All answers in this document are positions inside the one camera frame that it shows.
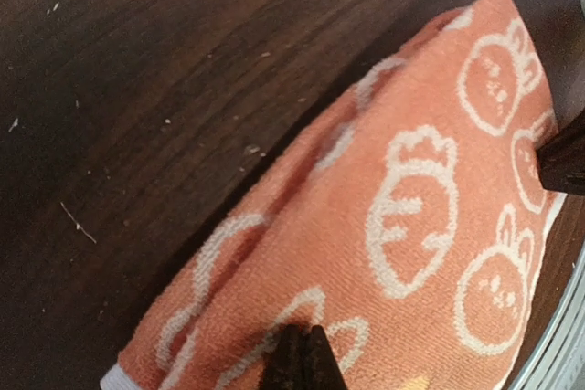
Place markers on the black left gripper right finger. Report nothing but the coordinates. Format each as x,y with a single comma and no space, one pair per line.
320,370

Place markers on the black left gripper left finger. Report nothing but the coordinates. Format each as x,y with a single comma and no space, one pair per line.
284,366

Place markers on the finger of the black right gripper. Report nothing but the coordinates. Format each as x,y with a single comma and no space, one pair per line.
561,160

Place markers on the orange bunny pattern towel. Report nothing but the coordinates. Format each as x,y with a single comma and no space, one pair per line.
407,219

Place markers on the aluminium front rail base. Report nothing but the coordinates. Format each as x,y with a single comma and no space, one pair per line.
558,359

